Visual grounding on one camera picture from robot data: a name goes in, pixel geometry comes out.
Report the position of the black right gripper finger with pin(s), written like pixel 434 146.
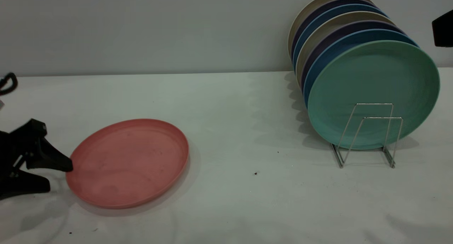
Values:
pixel 444 30

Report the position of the green round plate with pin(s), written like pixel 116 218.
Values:
pixel 375 81

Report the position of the blue round plate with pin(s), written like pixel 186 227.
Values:
pixel 311 23
pixel 339 46

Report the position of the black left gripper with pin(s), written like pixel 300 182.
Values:
pixel 10 152

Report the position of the purple round plate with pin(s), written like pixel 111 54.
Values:
pixel 331 37
pixel 304 21

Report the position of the pink round plate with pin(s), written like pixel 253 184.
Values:
pixel 131 166

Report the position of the beige round plate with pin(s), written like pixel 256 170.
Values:
pixel 318 33
pixel 300 14

